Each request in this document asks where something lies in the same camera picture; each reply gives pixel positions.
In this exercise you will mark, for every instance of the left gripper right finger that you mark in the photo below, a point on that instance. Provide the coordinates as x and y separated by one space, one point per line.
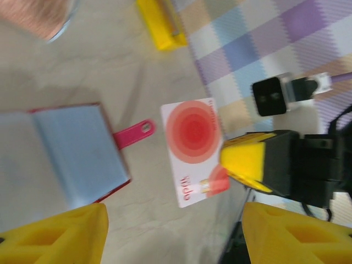
288 239

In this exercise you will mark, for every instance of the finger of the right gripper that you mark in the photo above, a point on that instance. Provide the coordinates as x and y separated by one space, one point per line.
255 184
244 159

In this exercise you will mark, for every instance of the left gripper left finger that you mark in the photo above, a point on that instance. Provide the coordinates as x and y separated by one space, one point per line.
55 239

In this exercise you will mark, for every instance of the white red circles card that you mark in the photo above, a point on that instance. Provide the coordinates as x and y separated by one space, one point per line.
192 132

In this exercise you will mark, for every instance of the red card holder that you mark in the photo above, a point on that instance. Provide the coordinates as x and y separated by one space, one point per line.
68 151

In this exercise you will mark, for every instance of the yellow card tray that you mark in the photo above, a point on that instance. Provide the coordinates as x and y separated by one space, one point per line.
159 35

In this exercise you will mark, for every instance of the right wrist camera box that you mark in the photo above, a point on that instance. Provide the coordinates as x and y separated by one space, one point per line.
269 96

